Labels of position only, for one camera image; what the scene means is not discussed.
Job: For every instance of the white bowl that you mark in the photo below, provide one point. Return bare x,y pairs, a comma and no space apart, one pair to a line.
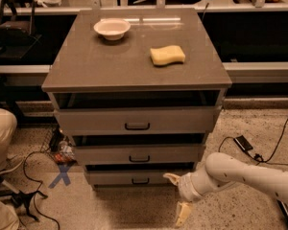
112,28

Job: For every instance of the person leg beige trousers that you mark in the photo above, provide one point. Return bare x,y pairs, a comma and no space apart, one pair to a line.
8,125

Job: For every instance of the grey bottom drawer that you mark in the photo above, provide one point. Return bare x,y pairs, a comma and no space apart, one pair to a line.
142,177

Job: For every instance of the yellow sponge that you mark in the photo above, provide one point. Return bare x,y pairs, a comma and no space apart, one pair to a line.
167,55

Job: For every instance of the black chair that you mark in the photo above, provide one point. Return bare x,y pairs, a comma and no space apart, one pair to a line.
17,36

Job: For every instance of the grey drawer cabinet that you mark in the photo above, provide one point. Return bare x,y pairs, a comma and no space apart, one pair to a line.
91,72

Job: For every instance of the small items by cabinet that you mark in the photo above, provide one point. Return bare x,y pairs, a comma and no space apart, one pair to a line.
60,148

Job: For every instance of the blue tape cross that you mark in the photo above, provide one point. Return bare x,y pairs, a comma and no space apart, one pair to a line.
62,176

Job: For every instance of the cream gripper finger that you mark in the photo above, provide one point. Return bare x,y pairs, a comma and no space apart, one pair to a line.
173,178
184,210

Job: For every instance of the grey top drawer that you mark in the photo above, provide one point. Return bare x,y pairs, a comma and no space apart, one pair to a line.
119,121

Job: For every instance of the black power adapter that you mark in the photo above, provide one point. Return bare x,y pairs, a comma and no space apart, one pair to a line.
243,143

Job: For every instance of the grey drawer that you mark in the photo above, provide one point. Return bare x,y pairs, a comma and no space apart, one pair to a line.
132,154
142,177
119,121

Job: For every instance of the grey middle drawer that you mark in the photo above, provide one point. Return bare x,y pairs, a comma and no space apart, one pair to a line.
132,154

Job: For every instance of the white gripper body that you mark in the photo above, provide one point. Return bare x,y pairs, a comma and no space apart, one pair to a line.
184,186

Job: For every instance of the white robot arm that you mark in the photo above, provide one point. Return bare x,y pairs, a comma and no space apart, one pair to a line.
218,173

